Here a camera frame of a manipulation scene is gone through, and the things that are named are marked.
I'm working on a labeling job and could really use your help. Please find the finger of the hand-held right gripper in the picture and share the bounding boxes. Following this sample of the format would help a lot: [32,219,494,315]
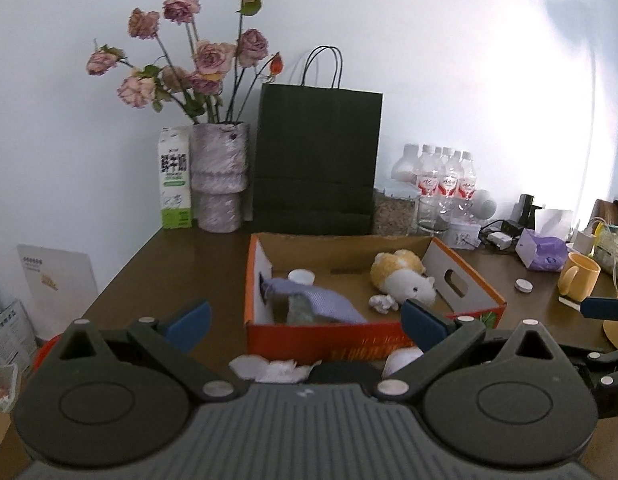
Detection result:
[559,342,618,418]
[578,296,618,322]

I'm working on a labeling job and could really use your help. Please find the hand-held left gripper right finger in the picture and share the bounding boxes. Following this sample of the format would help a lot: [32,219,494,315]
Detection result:
[374,299,572,403]

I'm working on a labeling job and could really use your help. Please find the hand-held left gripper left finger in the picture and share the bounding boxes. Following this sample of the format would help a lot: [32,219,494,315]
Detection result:
[48,299,244,403]

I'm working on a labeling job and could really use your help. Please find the clear cotton swab container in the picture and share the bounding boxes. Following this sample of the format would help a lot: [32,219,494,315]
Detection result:
[381,345,424,378]

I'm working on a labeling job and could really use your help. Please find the small white tissue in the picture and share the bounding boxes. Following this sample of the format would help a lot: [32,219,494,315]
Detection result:
[369,294,400,315]

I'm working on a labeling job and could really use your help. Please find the white yellow plush sheep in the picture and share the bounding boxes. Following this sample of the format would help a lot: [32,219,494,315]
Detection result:
[370,249,437,306]

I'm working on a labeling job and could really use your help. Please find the large white tissue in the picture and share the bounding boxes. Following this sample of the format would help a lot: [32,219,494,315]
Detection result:
[228,354,322,386]

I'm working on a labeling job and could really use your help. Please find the purple cloth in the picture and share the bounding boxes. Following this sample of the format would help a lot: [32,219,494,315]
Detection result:
[261,277,370,325]

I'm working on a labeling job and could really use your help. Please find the orange cardboard box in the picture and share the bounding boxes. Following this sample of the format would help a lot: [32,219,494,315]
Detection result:
[244,232,507,368]

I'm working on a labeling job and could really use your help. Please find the green plastic bag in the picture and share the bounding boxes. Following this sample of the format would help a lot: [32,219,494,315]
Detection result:
[286,295,320,322]

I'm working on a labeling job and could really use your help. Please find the brown wooden desktop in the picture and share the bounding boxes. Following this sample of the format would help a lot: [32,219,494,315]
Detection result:
[79,225,618,461]

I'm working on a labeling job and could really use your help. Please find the yellow mug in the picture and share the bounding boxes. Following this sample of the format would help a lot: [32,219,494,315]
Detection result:
[557,252,602,303]

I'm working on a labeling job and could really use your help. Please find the pale printed plastic packet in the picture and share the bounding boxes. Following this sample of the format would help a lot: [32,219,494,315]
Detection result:
[594,224,618,281]

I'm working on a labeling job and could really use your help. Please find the purple tissue box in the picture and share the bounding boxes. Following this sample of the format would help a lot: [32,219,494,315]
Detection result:
[516,208,574,273]

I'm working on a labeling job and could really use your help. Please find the white printed tin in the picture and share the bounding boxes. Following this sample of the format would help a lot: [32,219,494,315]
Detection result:
[446,217,482,250]

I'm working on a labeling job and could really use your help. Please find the clear glass cup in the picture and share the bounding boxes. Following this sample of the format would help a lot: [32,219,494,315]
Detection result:
[417,195,452,233]

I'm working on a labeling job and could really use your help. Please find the clear grain container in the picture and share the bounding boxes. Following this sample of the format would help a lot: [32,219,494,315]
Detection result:
[373,187,420,236]

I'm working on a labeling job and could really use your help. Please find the small black device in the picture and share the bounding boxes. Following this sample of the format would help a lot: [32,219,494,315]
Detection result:
[518,193,544,226]

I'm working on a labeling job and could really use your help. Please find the white printed board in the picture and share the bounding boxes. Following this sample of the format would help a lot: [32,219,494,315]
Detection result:
[16,243,100,341]

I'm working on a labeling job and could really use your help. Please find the white green milk carton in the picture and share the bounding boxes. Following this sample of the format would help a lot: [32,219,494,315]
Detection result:
[156,126,194,230]

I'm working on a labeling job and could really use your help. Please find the wrapped water bottle pack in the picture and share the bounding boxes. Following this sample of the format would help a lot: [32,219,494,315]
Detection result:
[391,142,478,211]

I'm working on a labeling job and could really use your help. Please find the red round object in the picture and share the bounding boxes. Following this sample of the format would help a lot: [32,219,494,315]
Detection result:
[33,337,64,371]

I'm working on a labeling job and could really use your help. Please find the purple textured vase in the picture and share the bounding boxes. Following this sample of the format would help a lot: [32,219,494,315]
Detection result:
[190,121,250,233]

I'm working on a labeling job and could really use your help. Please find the stacked printed boxes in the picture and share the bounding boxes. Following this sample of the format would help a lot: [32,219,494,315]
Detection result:
[0,295,40,366]

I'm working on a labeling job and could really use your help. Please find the black paper bag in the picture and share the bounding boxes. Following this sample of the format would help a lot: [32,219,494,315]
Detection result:
[251,46,384,236]

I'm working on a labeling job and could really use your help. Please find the small clear tray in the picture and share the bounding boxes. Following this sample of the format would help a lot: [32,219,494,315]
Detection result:
[0,364,20,413]

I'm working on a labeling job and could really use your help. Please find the dried pink rose bouquet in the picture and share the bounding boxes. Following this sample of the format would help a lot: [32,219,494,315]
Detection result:
[86,0,284,126]

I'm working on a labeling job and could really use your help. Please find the white wall charger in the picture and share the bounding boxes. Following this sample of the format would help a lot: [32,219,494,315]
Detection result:
[571,217,604,253]

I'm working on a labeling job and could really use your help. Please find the black power cable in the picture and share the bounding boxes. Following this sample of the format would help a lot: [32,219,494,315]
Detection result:
[479,220,520,248]

